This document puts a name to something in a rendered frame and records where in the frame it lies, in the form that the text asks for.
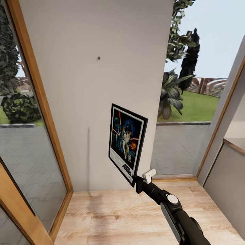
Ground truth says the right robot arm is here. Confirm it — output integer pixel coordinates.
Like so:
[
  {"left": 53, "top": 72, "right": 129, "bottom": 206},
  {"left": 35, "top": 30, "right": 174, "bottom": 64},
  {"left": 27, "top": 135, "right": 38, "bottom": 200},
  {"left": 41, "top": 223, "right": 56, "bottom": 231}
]
[{"left": 132, "top": 169, "right": 211, "bottom": 245}]

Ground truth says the poster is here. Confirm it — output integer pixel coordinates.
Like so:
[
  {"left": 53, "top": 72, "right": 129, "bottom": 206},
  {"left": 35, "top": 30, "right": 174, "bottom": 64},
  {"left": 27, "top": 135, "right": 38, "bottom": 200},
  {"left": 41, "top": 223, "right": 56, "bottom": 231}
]
[{"left": 108, "top": 103, "right": 148, "bottom": 187}]

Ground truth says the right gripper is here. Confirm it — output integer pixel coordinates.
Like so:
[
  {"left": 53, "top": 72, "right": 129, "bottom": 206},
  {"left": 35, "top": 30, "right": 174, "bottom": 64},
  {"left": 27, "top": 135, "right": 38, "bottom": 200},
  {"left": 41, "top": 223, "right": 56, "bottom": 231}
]
[{"left": 132, "top": 175, "right": 157, "bottom": 197}]

